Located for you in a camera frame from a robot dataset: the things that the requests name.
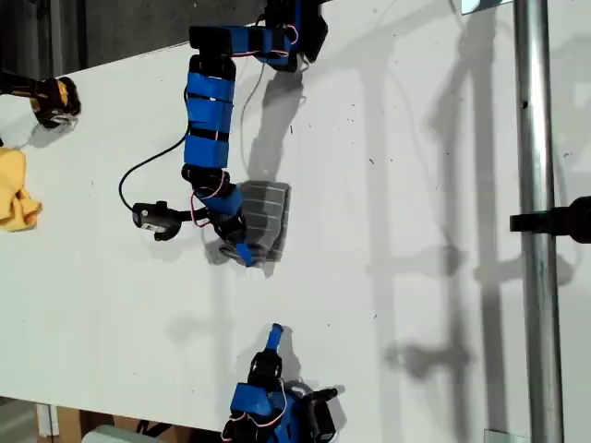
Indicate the white table leg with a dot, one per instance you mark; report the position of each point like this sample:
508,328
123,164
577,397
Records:
46,420

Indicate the black clamp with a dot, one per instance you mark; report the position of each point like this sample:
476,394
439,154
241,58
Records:
577,219

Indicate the grey striped towel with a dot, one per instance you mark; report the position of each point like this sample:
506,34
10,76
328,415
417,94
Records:
268,207

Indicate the brown cardboard box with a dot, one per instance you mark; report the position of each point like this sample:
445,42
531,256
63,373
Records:
69,427

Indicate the white container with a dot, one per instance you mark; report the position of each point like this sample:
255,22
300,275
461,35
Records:
111,436

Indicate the black camera box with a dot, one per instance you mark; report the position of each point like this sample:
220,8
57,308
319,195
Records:
152,219
325,422

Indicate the steel post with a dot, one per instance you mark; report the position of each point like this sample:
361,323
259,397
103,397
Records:
535,138

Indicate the black camera stalk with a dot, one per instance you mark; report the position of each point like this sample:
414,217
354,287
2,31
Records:
189,213

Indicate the yellow cloth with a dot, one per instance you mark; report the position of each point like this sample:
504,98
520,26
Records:
11,184

